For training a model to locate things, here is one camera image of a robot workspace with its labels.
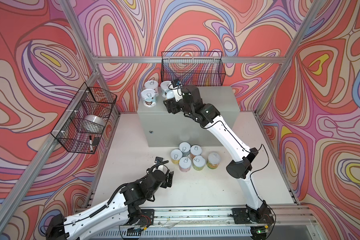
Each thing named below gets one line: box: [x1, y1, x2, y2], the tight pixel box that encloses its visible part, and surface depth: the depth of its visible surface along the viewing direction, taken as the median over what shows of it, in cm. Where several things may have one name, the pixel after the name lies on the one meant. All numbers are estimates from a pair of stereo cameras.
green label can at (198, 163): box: [192, 155, 206, 171], surface depth 89 cm
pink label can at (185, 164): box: [179, 156, 192, 172], surface depth 88 cm
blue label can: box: [179, 141, 191, 157], surface depth 95 cm
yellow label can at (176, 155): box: [170, 149, 183, 165], surface depth 92 cm
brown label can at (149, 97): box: [141, 88, 157, 108], surface depth 75 cm
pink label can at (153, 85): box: [144, 80, 159, 97], surface depth 79 cm
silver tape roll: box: [83, 114, 106, 128], surface depth 73 cm
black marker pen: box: [89, 135, 93, 152], surface depth 73 cm
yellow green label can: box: [206, 152, 221, 170], surface depth 88 cm
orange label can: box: [190, 144, 203, 159], surface depth 93 cm
